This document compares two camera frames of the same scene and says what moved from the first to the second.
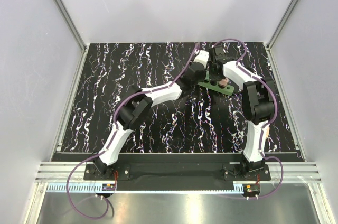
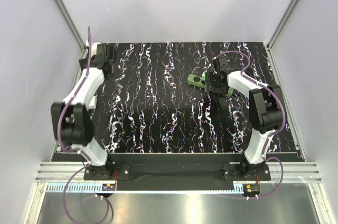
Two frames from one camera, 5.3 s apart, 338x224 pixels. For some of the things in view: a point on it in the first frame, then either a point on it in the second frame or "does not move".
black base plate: [177, 167] does not move
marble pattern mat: [193, 121] does not move
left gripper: [202, 76] to [93, 59]
